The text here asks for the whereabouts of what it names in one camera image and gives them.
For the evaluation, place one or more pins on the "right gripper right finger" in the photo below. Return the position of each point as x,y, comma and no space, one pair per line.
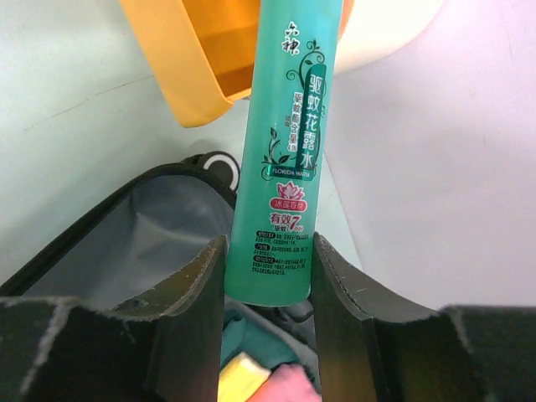
375,345

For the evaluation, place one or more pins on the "teal tube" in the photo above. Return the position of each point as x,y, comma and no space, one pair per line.
270,249

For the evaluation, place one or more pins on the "dark green folded cloth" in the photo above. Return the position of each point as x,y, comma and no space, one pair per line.
242,334

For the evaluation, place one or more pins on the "yellow folded cloth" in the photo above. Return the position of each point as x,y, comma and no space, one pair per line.
240,378

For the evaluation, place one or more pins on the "pink cloth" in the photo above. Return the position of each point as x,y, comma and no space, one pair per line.
288,383

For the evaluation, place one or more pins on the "pink and teal children's suitcase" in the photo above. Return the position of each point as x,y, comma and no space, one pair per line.
144,232

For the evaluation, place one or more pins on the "round pastel drawer cabinet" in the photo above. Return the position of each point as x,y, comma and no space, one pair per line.
202,53

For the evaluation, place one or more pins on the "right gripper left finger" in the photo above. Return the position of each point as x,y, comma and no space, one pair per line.
163,345

